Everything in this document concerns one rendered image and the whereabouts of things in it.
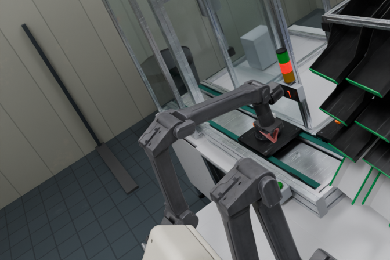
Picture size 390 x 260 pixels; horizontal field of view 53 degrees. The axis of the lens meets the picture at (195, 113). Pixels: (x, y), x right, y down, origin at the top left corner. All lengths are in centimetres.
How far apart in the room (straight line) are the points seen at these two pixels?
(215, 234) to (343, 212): 55
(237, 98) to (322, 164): 71
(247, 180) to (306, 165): 107
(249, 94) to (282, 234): 52
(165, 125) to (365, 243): 90
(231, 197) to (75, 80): 372
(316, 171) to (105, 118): 320
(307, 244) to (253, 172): 86
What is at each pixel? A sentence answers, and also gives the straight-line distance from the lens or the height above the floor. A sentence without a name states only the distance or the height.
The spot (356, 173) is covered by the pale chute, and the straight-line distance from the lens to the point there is 161.
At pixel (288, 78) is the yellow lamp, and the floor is 128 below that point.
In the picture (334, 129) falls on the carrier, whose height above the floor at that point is 97.
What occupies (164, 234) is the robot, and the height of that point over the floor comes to 139.
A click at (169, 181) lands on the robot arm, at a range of 123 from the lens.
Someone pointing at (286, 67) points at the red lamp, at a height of 134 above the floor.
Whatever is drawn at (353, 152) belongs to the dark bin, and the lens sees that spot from 148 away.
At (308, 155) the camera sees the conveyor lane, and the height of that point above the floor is 92.
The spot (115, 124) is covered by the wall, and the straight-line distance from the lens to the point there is 472.
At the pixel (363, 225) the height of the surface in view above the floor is 86.
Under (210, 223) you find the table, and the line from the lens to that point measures 188.
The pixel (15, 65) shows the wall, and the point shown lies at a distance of 433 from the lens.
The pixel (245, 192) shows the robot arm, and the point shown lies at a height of 161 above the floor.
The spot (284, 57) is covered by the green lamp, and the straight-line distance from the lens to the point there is 177.
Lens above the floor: 218
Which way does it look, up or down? 30 degrees down
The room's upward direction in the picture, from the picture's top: 24 degrees counter-clockwise
